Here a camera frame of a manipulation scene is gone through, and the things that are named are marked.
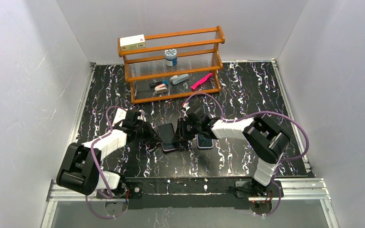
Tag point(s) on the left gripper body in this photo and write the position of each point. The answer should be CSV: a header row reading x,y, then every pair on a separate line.
x,y
149,133

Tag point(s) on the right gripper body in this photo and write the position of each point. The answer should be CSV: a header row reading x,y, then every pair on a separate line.
x,y
182,132

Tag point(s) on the dark phone with pink edge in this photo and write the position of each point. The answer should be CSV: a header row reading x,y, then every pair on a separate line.
x,y
168,147

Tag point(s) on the black phone case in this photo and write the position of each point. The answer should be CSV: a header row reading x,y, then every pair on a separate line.
x,y
166,132

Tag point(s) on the lavender phone case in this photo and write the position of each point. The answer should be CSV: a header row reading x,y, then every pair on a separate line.
x,y
205,147

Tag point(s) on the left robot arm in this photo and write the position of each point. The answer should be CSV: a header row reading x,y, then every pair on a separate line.
x,y
81,170

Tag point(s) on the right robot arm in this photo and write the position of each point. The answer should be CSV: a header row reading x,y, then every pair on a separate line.
x,y
268,140

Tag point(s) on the white cardboard box on table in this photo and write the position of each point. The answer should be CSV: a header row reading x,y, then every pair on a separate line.
x,y
119,115

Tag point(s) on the grey blue stapler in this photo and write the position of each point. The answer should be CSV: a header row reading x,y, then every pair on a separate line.
x,y
176,79

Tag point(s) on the pink comb tool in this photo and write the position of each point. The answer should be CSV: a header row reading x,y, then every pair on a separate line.
x,y
201,81

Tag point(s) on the black teal marker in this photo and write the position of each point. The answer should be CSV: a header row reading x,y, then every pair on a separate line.
x,y
157,83

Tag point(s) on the pink white stapler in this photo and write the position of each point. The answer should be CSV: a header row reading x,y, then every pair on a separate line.
x,y
159,89

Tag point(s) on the orange wooden shelf rack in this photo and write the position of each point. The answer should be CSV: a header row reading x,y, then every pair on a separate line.
x,y
197,55

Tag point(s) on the blue white jar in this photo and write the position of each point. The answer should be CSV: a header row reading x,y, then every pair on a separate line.
x,y
170,57

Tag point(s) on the white box on shelf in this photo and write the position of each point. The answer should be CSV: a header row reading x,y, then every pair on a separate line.
x,y
132,42

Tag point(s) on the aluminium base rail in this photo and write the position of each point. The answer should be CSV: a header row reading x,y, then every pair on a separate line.
x,y
142,193

